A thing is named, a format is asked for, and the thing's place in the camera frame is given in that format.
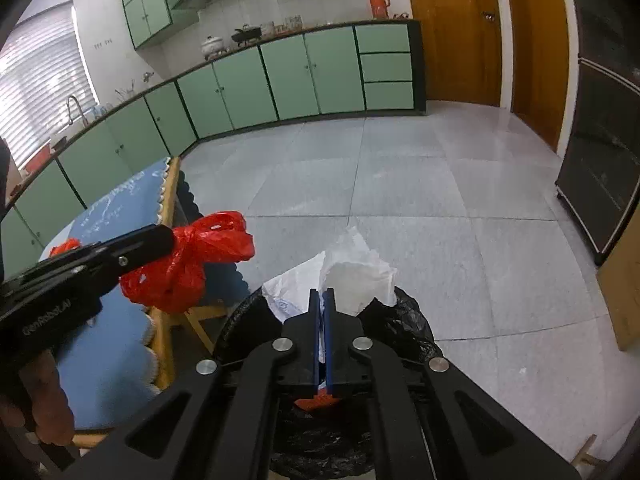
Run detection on black wok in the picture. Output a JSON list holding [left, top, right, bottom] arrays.
[[230, 24, 264, 47]]

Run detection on blue scalloped tablecloth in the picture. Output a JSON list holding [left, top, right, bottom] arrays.
[[0, 157, 168, 432]]

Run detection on dark glass cabinet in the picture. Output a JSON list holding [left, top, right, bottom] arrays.
[[554, 0, 640, 267]]

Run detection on window blinds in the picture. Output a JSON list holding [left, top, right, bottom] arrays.
[[0, 0, 97, 172]]

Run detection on white plastic bag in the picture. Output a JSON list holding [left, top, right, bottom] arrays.
[[262, 252, 327, 324]]

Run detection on white cooking pot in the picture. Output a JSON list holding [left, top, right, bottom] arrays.
[[200, 35, 227, 59]]

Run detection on small red wrapper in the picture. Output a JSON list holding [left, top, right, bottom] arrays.
[[49, 238, 82, 259]]

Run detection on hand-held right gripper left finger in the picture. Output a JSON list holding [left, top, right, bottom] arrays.
[[65, 287, 321, 480]]

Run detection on person's left hand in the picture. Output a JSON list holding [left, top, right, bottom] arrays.
[[0, 349, 77, 442]]

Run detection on orange textured wrapper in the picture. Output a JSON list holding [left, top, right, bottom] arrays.
[[294, 394, 342, 412]]

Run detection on metal sink faucet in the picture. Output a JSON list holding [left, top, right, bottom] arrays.
[[66, 95, 92, 129]]

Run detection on white paper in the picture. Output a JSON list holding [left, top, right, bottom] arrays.
[[319, 225, 399, 319]]

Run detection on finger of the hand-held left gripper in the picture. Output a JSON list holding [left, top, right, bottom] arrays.
[[20, 224, 176, 295]]

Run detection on red plastic bag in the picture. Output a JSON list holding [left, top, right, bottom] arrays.
[[120, 211, 256, 314]]

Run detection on cardboard box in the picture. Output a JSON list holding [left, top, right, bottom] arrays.
[[595, 249, 640, 352]]

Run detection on wooden table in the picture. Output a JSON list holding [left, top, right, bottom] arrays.
[[70, 156, 228, 450]]

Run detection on green kitchen cabinets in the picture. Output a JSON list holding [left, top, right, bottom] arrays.
[[119, 0, 362, 51], [0, 20, 427, 262]]

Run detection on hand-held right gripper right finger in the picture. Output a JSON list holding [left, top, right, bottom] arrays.
[[323, 287, 584, 480]]

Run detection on wooden door panel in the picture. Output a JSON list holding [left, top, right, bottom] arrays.
[[501, 0, 572, 154]]

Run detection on red sink basin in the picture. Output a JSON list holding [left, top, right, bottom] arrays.
[[27, 142, 54, 172]]

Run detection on glass jars on counter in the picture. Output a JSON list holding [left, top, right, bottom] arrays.
[[271, 15, 304, 34]]

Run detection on trash bin with black liner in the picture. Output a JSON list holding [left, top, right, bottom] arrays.
[[214, 284, 440, 480]]

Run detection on green upper kitchen cabinets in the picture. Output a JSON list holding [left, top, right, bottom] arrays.
[[119, 0, 362, 51]]

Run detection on wooden door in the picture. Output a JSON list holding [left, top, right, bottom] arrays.
[[402, 0, 504, 109]]

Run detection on green lower kitchen cabinets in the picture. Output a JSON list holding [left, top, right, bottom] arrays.
[[0, 20, 427, 262]]

